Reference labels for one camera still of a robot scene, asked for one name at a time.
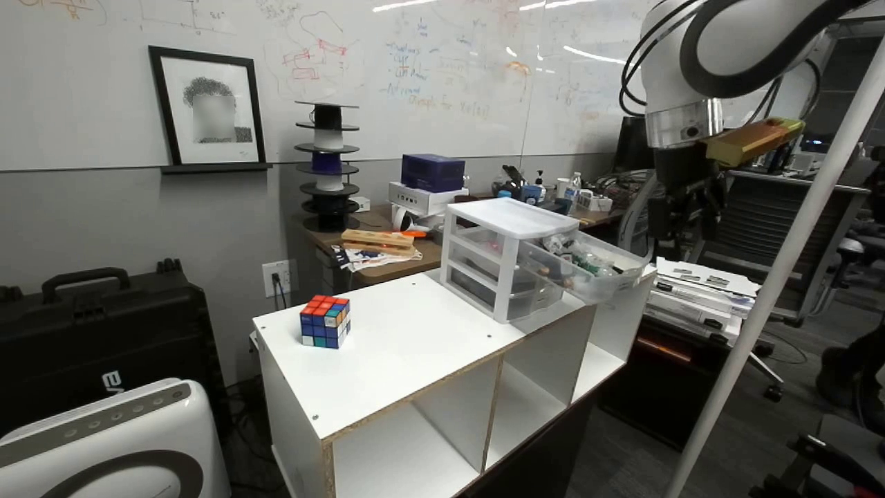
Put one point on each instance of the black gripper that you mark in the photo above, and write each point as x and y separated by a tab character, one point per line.
688	170

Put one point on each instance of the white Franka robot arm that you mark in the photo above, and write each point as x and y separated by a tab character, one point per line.
729	55

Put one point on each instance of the clear plastic pulled-out drawer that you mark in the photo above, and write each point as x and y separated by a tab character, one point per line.
610	278

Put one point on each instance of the clear plastic middle drawer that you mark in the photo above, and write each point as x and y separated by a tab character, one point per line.
473	260

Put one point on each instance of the clear plastic bottom drawer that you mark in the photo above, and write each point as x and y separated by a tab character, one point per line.
473	288

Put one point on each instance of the stack of printed papers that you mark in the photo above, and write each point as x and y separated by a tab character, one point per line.
706	285

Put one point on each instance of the grey office chair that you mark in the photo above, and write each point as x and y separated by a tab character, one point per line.
783	231

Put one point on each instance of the white slanted pole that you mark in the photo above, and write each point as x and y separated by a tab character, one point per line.
783	266

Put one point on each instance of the small white bottle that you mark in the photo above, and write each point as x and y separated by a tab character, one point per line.
569	194

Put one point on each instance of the black storage box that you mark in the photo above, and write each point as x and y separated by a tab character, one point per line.
674	378

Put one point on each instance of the small blue container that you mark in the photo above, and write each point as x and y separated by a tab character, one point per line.
533	192

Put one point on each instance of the purple box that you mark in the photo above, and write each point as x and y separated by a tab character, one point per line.
433	172

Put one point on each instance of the white flat box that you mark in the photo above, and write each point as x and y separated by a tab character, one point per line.
423	197

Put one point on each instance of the black stand base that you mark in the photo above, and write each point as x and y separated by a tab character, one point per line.
819	465

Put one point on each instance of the brown wooden desk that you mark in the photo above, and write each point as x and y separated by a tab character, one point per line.
404	263

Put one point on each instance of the wooden brush block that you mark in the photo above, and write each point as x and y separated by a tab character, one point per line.
378	238

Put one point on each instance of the white paper sheet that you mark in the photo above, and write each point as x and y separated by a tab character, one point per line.
378	259

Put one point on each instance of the scribbled whiteboard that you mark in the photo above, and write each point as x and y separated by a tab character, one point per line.
417	64

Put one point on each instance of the white cube shelf cabinet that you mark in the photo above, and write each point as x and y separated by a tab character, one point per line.
397	349

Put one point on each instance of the black spool stack tower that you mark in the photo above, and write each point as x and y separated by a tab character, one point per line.
328	184

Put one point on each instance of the colourful puzzle cube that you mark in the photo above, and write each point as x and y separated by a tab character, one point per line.
324	321

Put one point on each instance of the black framed portrait picture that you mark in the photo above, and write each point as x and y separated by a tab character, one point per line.
209	111

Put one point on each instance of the black hard carry case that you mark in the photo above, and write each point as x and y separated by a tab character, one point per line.
100	342

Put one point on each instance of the white rounded appliance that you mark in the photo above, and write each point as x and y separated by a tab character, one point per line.
119	433

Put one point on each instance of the white plastic drawer unit frame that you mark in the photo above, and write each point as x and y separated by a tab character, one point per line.
506	221

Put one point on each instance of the white wall power outlet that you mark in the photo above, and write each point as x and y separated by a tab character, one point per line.
275	278

